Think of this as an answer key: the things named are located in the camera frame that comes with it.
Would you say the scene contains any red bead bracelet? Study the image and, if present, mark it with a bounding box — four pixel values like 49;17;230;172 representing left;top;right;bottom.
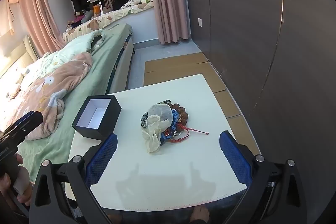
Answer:
168;135;189;144

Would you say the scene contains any pink duck print blanket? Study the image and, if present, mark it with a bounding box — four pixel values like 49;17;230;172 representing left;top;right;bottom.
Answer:
5;52;93;141

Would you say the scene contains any white floral quilt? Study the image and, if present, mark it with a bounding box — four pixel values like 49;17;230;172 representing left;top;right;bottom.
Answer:
0;56;45;104

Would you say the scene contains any red string bracelet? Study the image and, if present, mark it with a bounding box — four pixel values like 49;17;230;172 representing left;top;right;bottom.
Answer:
176;126;210;138

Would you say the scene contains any pile of plush toys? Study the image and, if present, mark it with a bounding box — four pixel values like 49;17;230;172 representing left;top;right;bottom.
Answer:
67;10;93;28

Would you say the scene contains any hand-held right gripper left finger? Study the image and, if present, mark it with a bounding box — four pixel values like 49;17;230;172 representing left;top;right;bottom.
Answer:
28;133;118;224

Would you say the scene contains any dark brown wardrobe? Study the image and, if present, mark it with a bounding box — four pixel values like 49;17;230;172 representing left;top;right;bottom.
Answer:
182;0;336;214

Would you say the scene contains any light green pillow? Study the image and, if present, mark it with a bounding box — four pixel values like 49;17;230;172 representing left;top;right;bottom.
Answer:
39;29;105;67

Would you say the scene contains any flattened cardboard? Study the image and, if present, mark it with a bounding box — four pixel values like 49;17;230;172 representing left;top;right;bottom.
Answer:
143;52;261;155

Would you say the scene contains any white mesh pouch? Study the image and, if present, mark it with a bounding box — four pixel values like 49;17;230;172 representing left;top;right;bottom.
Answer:
142;104;174;153

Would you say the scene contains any person's left hand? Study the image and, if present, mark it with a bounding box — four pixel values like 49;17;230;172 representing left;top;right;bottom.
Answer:
0;154;34;207

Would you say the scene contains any beige headboard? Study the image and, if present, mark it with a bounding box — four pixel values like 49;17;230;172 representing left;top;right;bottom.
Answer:
22;34;40;62

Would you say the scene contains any person's foot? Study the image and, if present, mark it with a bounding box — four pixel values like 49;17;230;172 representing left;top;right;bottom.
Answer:
189;207;210;224

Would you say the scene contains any black jewelry box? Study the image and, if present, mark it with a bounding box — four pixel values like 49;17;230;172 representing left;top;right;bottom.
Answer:
72;95;122;141

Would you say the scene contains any brown large bead bracelet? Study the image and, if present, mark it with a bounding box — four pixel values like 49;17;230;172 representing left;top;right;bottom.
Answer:
168;103;187;132

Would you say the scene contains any blue bracelet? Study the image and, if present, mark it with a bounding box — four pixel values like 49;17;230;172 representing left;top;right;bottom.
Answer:
160;109;180;146

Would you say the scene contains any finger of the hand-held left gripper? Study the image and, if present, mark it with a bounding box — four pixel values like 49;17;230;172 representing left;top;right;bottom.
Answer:
0;111;43;141

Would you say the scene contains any bed with green sheet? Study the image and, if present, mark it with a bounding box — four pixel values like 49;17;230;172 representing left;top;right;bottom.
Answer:
18;23;133;184

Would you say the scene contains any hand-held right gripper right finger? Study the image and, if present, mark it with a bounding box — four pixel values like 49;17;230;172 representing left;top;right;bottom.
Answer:
219;131;307;224

